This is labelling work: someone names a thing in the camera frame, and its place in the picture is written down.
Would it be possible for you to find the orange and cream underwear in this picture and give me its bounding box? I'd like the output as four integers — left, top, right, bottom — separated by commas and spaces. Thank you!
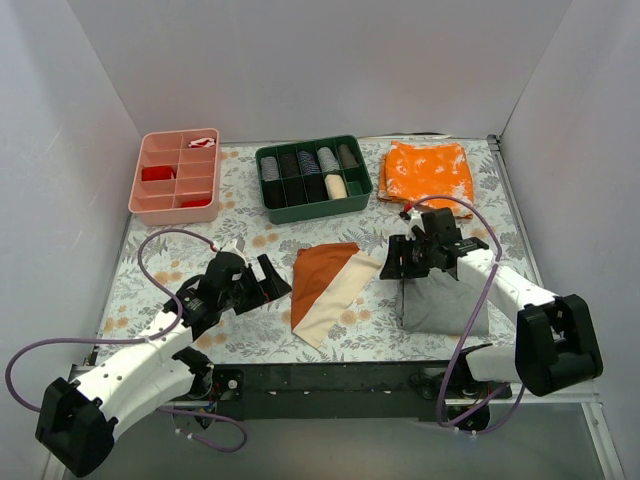
291, 242, 381, 349

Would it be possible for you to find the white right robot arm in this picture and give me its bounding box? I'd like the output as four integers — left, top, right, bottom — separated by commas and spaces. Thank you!
380, 207, 604, 398

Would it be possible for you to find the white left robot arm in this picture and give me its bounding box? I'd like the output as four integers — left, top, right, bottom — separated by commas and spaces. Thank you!
36, 249, 292, 477

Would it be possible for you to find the red rolled underwear front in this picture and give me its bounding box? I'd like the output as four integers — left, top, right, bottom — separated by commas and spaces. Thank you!
180, 199, 211, 208

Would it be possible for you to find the red white rolled underwear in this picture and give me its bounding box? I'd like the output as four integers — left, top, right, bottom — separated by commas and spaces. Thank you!
187, 137, 217, 149

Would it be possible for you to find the floral patterned table mat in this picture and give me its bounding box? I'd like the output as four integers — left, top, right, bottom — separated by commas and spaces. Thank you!
95, 140, 537, 363

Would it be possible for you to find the grey folded cloth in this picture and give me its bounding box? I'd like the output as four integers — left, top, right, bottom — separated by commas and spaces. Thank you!
397, 270, 480, 336

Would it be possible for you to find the orange white patterned cloth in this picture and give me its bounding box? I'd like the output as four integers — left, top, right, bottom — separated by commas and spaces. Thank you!
378, 141, 475, 205

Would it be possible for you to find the black rolled sock front left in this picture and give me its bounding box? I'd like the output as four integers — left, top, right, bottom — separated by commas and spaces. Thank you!
262, 180, 287, 210

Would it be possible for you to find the black rolled sock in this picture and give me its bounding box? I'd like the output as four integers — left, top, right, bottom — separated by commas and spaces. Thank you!
278, 152, 301, 178
282, 176, 308, 207
262, 180, 287, 210
303, 174, 329, 203

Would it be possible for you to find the black rolled sock front middle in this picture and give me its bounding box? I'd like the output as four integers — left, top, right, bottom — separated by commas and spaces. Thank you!
282, 176, 308, 207

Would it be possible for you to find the cream rolled sock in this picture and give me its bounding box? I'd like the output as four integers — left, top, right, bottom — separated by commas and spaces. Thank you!
324, 174, 348, 200

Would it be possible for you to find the black rolled sock front right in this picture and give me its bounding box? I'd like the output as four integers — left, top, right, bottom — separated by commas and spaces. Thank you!
303, 174, 329, 203

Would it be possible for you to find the green divided organiser box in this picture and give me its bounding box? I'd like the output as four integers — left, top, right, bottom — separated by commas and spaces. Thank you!
255, 135, 373, 225

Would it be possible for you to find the pink divided organiser box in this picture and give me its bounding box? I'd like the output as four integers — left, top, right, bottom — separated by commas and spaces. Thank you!
128, 128, 221, 226

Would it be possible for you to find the dark grey rolled sock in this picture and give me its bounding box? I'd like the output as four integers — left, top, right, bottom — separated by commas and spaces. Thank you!
338, 144, 359, 169

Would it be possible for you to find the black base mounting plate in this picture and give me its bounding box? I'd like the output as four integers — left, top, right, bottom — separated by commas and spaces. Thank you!
199, 360, 511, 434

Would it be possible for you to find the grey striped rolled sock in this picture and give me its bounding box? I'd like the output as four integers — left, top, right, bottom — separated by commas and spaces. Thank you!
260, 156, 280, 182

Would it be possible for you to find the blue striped rolled sock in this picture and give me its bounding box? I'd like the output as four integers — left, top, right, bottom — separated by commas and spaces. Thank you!
297, 150, 321, 175

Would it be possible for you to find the white grey striped sock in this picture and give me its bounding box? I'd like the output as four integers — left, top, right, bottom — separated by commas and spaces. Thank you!
317, 147, 341, 173

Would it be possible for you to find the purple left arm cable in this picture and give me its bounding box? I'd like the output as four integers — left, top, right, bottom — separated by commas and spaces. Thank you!
5, 228, 249, 454

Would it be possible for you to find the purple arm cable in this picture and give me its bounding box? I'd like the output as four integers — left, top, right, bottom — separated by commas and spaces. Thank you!
408, 194, 526, 436
5, 228, 249, 454

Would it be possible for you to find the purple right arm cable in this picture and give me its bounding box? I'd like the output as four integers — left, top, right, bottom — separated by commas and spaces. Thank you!
408, 194, 526, 436

